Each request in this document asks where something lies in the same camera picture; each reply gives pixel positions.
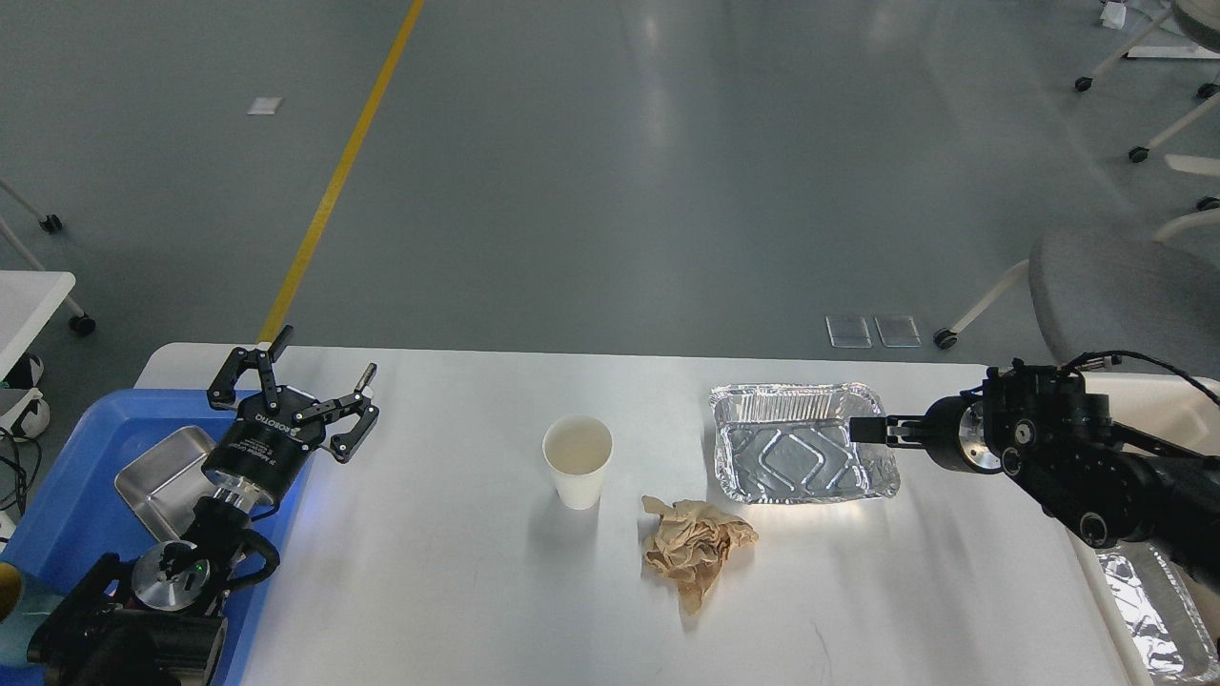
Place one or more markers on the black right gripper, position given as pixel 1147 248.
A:
pixel 956 440

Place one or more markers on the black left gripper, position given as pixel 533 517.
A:
pixel 263 453

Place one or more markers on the aluminium foil tray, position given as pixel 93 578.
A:
pixel 791 445

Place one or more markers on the stainless steel tray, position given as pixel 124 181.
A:
pixel 162 485

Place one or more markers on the brown paper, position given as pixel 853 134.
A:
pixel 693 541

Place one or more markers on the white paper cup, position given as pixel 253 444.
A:
pixel 577 450

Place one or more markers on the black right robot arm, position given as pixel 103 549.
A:
pixel 1104 481

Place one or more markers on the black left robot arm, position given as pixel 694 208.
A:
pixel 159 618

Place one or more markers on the blue plastic tray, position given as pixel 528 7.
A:
pixel 77 515

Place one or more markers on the grey office chair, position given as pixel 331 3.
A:
pixel 1093 291

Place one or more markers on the black white sneaker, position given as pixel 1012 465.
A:
pixel 26 413

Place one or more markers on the white side table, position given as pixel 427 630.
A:
pixel 30 297

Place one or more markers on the beige plastic bin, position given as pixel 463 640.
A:
pixel 1177 413

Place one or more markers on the teal ceramic mug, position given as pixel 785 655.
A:
pixel 26 603

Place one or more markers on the foil tray in bin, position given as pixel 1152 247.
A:
pixel 1169 636

